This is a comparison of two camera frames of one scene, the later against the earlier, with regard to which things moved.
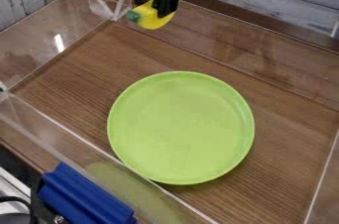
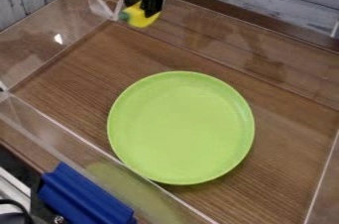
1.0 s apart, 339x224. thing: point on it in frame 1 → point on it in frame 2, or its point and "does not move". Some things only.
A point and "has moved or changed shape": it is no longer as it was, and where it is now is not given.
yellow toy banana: (146, 16) has moved or changed shape
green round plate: (182, 128) does not move
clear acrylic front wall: (47, 141) does not move
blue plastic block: (75, 200) does not move
